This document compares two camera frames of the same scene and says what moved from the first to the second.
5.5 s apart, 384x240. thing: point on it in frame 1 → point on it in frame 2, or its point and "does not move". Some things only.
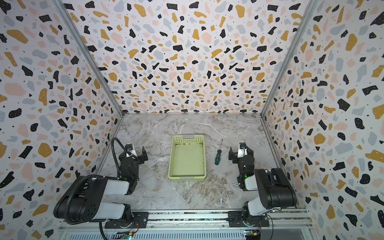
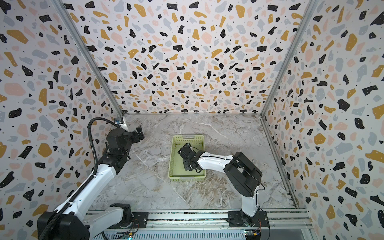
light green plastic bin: (187, 158) does not move
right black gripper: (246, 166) → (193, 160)
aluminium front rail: (195, 220) does not move
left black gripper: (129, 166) → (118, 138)
